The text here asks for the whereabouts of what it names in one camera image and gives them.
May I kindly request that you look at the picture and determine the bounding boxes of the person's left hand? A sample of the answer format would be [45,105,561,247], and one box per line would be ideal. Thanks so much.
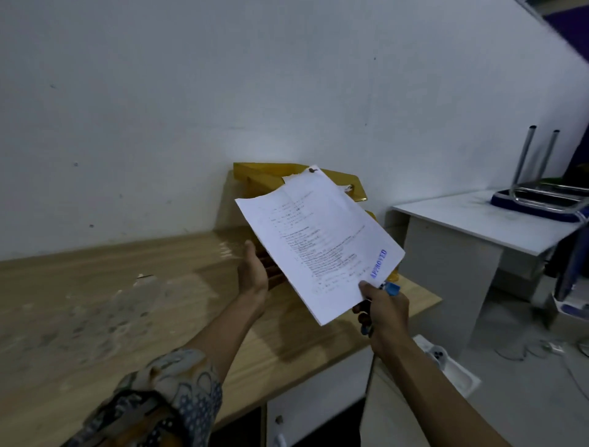
[237,239,286,303]

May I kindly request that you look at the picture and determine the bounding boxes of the person's right hand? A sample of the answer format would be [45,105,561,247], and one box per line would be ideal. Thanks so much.
[352,281,410,356]

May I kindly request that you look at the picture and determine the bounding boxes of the blue hand stamp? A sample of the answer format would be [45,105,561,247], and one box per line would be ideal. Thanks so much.
[361,281,401,337]

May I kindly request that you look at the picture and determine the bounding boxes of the white printed paper sheet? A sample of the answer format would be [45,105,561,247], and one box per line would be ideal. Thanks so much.
[235,165,406,327]

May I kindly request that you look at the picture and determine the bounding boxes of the person's right forearm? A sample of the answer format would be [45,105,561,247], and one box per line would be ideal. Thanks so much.
[368,332,512,447]

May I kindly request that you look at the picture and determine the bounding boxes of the person's left forearm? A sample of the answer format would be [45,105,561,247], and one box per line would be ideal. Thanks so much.
[177,291,270,385]

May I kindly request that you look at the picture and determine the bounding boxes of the white desk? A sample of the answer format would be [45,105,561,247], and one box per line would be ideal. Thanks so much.
[391,189,584,361]

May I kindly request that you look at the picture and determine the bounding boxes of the white power strip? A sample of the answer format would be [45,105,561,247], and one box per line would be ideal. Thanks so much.
[411,334,482,399]

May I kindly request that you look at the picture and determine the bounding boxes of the white cabinet door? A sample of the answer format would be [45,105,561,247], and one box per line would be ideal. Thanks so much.
[264,345,374,447]

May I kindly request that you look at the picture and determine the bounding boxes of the patterned shirt sleeve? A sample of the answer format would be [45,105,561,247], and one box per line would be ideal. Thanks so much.
[62,348,224,447]

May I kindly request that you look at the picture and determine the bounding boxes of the blue chair with metal legs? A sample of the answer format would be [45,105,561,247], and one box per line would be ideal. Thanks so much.
[490,124,589,224]

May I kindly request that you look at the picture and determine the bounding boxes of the white box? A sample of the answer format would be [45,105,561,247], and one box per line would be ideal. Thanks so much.
[547,295,589,342]

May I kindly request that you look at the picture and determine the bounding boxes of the dark hanging cloth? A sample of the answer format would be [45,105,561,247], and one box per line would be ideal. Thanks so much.
[544,221,589,302]

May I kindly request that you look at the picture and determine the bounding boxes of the purple panel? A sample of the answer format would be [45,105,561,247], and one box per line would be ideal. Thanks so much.
[542,0,589,52]

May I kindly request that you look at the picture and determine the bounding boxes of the white cables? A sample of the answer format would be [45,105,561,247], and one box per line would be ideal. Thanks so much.
[495,334,589,369]

